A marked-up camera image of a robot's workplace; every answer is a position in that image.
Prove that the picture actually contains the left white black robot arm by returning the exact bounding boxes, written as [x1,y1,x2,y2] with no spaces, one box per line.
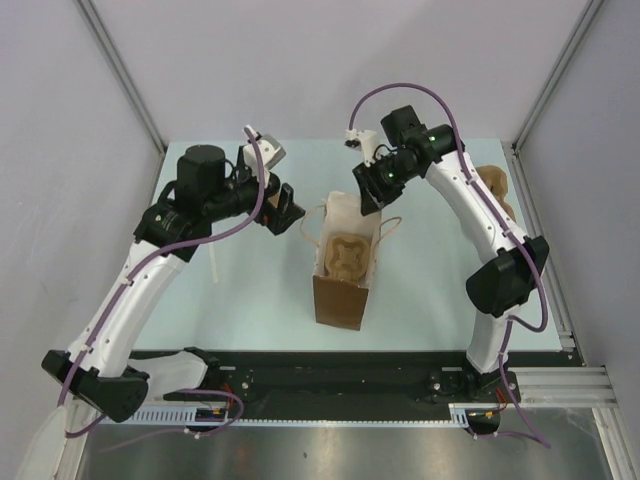
[42,136,305,423]

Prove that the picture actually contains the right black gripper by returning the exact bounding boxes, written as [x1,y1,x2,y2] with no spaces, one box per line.
[353,154,418,216]

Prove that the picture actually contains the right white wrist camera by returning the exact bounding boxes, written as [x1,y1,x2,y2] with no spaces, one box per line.
[344,129,379,167]

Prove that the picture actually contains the brown pulp cup carrier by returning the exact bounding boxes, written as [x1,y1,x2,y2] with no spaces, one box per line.
[476,165,516,221]

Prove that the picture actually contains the white paper straw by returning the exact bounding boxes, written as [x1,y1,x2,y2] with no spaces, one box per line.
[208,242,219,284]

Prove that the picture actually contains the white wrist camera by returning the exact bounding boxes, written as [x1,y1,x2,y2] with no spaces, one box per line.
[240,125,286,179]
[344,129,379,167]

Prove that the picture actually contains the single brown pulp carrier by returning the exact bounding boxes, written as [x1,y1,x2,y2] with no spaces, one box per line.
[324,234,370,284]

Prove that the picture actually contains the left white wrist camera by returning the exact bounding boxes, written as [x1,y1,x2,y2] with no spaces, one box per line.
[240,125,286,179]

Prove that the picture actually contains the white slotted cable duct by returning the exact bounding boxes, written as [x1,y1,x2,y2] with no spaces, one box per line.
[128,405,197,424]

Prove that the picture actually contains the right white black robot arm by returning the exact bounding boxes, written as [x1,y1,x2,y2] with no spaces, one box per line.
[345,106,549,401]

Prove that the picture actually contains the aluminium frame rail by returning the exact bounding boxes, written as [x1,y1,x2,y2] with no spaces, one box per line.
[514,367,617,408]

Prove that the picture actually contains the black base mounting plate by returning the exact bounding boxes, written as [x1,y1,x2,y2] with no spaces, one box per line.
[129,349,584,426]

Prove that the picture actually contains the brown paper takeout bag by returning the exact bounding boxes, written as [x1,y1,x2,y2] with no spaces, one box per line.
[299,191,402,331]

